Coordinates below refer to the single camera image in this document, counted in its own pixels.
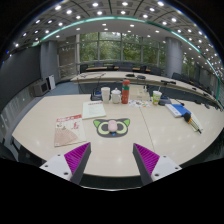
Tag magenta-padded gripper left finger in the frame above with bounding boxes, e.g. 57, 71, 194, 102
39, 142, 92, 186

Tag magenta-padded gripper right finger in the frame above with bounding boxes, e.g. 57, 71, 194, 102
132, 143, 183, 186

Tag cat-face mouse pad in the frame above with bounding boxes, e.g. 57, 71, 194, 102
92, 117, 131, 138

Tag red and white booklet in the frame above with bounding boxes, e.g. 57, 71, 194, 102
54, 113, 87, 148

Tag blue and white book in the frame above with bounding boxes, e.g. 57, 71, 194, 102
165, 103, 192, 118

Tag white printed document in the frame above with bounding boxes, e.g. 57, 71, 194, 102
81, 100, 107, 120

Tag colourful sticker sheet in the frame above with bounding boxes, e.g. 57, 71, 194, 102
128, 99, 151, 108

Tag paper drink cup with straw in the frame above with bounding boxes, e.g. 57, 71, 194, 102
152, 85, 163, 106

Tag beige cardboard box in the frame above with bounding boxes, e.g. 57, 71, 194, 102
128, 84, 151, 102

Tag white standing board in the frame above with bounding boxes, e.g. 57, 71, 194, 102
46, 74, 57, 91

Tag red thermos bottle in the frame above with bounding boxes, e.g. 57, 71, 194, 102
121, 79, 131, 105

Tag white lidded mug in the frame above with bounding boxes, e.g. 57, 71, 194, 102
110, 87, 122, 104

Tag dark office chairs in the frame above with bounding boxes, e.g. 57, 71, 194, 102
79, 61, 214, 96

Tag long curved conference desk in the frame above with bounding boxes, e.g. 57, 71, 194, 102
70, 70, 223, 109

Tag ceiling lights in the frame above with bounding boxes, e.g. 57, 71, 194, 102
13, 0, 224, 76

